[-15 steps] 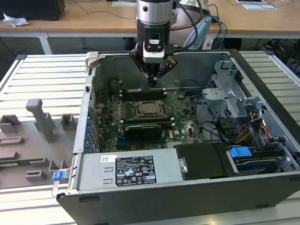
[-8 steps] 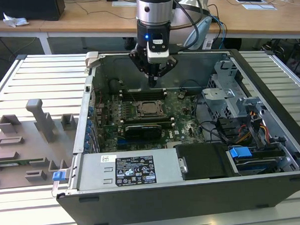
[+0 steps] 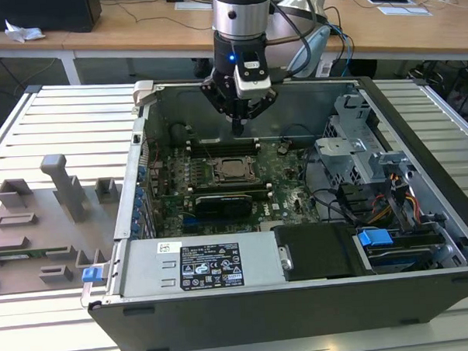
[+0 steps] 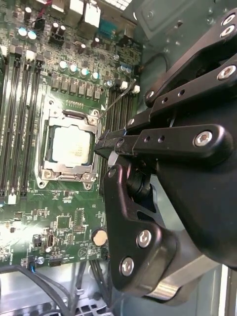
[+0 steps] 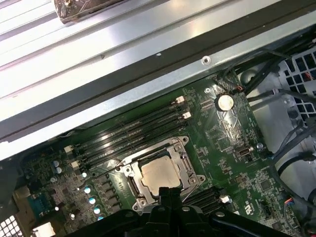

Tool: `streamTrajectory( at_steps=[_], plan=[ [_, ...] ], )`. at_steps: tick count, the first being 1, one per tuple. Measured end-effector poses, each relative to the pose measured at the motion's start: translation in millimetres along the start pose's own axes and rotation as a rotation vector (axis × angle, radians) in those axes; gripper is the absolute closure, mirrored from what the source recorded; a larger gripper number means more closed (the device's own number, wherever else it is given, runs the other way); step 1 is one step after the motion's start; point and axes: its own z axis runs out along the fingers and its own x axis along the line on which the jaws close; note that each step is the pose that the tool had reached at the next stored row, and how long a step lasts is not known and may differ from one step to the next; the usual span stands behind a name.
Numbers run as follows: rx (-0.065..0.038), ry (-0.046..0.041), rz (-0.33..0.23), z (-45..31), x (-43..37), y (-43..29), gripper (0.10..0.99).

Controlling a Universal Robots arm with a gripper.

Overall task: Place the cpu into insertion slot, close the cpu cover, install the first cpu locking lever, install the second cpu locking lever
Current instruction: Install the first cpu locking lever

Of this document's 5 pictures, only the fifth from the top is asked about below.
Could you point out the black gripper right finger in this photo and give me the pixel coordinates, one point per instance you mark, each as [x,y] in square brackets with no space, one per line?
[175,193]

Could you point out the silver coin cell battery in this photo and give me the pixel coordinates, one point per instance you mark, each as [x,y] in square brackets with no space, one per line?
[224,103]

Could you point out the internal USB port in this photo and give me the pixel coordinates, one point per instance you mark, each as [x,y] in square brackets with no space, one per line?
[244,152]

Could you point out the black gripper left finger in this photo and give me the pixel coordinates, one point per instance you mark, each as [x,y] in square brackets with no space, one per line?
[164,192]

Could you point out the RAM slot with black clips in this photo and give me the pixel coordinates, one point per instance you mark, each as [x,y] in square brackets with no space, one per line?
[123,134]
[207,197]
[128,150]

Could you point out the perforated metal drive cage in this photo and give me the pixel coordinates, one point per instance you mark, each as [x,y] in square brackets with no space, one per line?
[282,64]

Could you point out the silver CPU chip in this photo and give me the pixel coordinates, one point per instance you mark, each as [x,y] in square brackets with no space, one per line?
[160,172]

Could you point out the metal CPU socket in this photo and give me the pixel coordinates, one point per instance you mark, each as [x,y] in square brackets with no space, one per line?
[201,179]

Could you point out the metal socket cover frame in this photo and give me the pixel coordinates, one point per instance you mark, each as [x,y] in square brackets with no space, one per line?
[141,188]

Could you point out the RAM slot with white clips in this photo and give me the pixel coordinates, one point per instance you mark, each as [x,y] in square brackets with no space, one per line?
[123,143]
[123,124]
[225,199]

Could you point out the black metal PC case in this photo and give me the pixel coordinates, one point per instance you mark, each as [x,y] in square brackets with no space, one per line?
[128,102]

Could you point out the green motherboard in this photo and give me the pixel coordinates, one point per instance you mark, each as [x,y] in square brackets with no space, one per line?
[209,148]

